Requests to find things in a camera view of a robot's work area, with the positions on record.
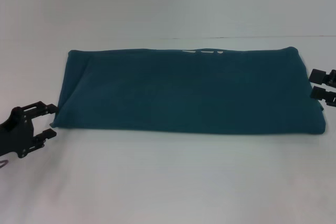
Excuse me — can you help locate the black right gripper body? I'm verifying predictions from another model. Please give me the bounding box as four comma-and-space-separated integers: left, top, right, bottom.
330, 69, 336, 107

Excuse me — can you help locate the teal blue t-shirt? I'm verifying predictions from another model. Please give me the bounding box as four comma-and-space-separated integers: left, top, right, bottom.
49, 46, 328, 136

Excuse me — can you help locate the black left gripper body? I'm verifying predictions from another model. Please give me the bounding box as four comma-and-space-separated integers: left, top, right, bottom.
0, 105, 35, 159

